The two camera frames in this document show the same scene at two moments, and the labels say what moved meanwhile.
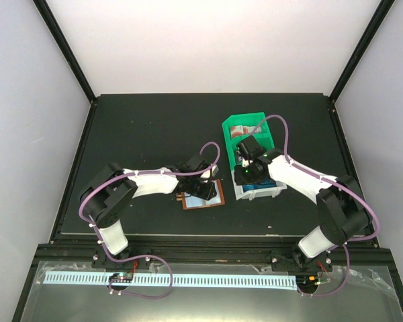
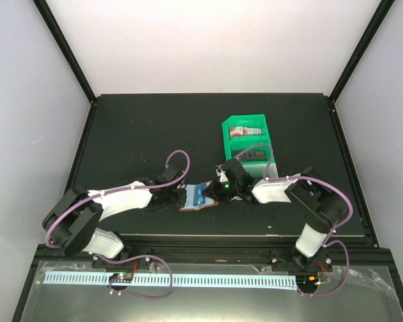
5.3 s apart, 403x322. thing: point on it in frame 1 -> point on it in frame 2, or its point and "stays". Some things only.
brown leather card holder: [190, 201] stays
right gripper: [240, 180] -> [213, 191]
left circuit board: [121, 278] stays
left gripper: [207, 194] -> [181, 201]
